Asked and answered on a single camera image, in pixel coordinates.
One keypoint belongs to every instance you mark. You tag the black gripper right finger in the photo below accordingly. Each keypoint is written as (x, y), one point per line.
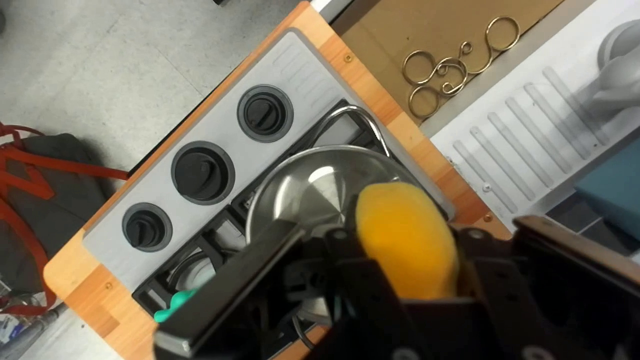
(553, 294)

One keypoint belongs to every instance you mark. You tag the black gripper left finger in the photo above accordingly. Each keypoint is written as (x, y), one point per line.
(200, 316)

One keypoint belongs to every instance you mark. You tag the yellow round plushie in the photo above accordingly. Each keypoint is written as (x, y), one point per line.
(406, 235)

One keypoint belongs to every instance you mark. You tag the stainless steel pot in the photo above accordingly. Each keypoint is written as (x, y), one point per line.
(320, 184)

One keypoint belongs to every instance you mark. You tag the green toy on stove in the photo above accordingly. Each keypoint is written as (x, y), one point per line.
(175, 305)

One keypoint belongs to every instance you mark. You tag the teal planter box left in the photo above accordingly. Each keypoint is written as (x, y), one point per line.
(615, 189)

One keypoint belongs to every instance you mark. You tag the grey toy stovetop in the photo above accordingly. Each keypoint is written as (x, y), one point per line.
(185, 213)

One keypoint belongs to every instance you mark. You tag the white toy sink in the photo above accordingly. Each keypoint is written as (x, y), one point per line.
(524, 128)

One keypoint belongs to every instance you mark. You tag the grey toy faucet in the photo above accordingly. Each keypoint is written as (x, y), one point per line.
(619, 63)

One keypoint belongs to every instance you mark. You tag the toy kitchen cabinet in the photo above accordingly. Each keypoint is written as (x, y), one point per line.
(85, 284)

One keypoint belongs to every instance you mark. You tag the red strapped dark bag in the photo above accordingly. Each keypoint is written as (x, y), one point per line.
(49, 189)

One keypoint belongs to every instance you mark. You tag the metal ring puzzle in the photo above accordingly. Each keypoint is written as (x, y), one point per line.
(432, 81)

